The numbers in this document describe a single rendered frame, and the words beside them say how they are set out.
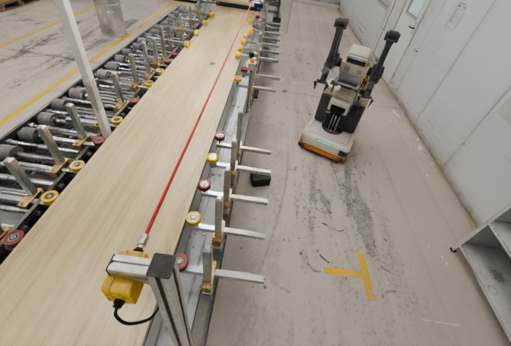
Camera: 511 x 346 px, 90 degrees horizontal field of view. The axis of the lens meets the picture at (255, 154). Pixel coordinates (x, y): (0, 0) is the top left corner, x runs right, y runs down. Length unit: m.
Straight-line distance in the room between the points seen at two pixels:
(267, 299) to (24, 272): 1.53
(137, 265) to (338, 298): 2.07
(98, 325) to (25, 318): 0.28
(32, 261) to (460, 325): 2.88
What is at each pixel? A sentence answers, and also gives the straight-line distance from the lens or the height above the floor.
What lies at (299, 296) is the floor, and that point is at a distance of 2.35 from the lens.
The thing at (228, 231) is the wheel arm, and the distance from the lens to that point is 1.53.
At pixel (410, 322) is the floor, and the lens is 2.66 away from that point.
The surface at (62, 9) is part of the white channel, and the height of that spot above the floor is 1.69.
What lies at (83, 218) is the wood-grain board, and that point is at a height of 0.90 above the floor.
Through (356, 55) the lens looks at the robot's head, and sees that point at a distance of 2.79.
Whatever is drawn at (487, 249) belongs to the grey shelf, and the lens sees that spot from 3.37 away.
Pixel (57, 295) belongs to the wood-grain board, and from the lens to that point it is 1.48.
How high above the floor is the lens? 2.15
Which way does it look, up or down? 42 degrees down
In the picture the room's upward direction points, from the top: 9 degrees clockwise
